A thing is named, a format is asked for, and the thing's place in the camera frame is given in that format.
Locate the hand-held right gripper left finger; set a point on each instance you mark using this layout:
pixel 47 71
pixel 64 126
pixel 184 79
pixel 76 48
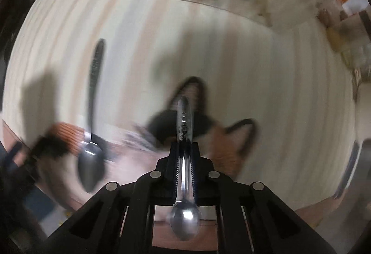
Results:
pixel 174 161

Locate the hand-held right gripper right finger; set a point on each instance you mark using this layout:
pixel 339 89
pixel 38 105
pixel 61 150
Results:
pixel 194 161

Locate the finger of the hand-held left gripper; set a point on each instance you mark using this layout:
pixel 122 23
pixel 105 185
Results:
pixel 13 157

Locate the metal spoon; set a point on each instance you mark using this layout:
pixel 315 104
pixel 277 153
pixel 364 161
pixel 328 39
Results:
pixel 90 164
pixel 185 219

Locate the blue box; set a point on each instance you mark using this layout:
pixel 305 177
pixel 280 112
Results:
pixel 39 201

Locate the striped table cover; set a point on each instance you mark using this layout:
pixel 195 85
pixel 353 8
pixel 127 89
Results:
pixel 260 83

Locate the blue smartphone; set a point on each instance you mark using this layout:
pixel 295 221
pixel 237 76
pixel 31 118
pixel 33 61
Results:
pixel 349 167

